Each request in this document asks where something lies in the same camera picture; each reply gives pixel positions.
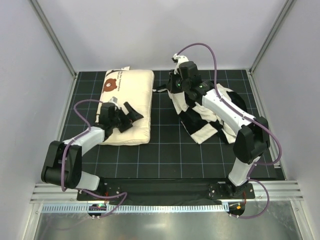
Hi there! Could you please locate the cream pillow with bear print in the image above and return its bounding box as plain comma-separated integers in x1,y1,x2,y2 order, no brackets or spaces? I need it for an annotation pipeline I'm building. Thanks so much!
99,66,155,146

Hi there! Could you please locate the black white checkered pillowcase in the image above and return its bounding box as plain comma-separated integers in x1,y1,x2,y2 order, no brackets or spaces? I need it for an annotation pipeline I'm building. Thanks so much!
152,84,236,144

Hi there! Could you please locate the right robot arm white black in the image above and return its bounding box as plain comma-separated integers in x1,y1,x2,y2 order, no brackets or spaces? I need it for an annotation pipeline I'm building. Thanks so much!
164,56,270,198

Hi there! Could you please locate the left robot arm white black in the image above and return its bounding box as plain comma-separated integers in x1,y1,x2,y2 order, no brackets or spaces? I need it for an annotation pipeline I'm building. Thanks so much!
41,100,144,201

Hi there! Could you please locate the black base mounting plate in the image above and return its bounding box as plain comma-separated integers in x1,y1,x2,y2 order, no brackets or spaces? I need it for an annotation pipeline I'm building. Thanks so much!
92,177,256,200

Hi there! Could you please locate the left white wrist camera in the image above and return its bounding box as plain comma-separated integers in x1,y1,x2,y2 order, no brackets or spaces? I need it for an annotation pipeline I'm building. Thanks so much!
108,96,118,104

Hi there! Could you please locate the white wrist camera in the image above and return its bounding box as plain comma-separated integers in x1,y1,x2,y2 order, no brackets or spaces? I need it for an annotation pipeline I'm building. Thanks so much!
108,96,118,104
171,53,189,75

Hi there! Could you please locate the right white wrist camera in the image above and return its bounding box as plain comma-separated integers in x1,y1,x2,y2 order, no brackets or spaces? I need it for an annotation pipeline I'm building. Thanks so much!
171,53,189,75

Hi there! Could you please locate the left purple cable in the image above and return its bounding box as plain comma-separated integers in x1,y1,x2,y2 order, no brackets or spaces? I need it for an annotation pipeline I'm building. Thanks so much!
60,99,129,218

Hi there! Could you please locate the purple cable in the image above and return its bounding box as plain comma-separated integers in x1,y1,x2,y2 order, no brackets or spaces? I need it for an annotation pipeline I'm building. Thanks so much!
60,99,129,218
174,43,283,220

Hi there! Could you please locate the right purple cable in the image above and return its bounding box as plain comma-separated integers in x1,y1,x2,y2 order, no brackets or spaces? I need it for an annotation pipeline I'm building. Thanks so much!
174,43,283,220

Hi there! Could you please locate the slotted white cable duct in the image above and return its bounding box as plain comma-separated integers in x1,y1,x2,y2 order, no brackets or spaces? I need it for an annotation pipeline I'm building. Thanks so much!
41,202,229,214

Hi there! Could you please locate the right aluminium corner post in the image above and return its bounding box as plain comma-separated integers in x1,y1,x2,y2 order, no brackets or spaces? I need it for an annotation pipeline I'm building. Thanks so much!
248,0,297,75

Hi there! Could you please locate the aluminium corner post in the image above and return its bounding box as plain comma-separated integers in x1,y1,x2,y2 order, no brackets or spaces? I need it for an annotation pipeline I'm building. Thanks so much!
248,0,297,75
28,0,77,79

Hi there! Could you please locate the left aluminium corner post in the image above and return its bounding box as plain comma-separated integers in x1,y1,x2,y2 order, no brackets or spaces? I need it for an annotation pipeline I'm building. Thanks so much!
28,0,77,79

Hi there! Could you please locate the aluminium front frame rail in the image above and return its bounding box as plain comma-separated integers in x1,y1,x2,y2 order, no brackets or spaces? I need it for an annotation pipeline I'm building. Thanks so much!
30,180,304,204

